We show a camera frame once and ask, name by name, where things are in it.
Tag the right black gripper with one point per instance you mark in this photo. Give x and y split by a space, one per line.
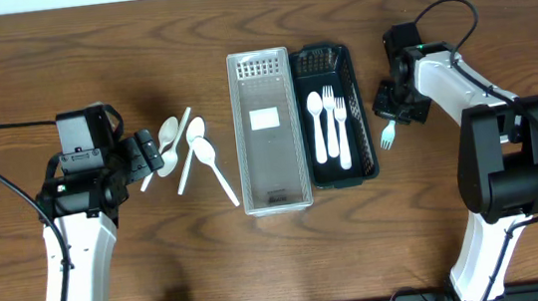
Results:
390 106

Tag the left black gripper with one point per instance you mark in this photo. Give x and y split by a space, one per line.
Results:
147 150

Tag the pale green plastic fork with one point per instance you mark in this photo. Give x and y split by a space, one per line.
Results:
388 135

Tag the white plastic fork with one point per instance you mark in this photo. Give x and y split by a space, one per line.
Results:
344 149
328 102

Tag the short white plastic spoon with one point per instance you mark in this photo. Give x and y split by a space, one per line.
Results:
315 107

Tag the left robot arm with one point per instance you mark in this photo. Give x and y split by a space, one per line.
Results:
81 197

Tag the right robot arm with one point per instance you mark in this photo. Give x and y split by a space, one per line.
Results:
497 172

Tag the white plastic spoon bowl down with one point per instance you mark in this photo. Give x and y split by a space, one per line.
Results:
170 156

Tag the white plastic spoon far left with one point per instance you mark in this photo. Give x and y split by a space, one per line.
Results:
167 133

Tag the white plastic spoon near basket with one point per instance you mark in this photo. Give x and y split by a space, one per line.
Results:
205 152

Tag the dark green plastic basket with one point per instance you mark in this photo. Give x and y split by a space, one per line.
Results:
313 68

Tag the white label in basket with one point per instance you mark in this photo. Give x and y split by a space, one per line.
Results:
264 119

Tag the clear plastic basket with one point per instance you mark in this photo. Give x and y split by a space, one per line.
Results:
273 163

